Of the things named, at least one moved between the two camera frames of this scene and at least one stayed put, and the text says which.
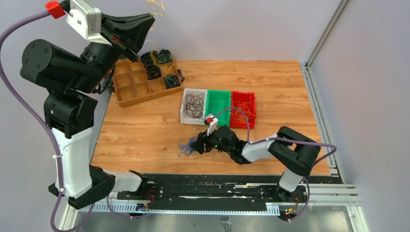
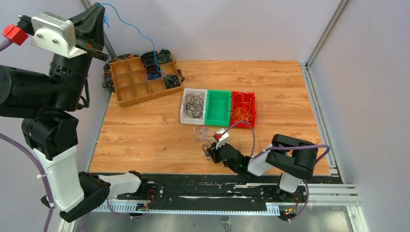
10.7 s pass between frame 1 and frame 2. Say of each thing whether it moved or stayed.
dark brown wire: stayed
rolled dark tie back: stayed
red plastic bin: stayed
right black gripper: moved
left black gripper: moved
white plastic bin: stayed
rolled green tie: stayed
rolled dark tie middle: stayed
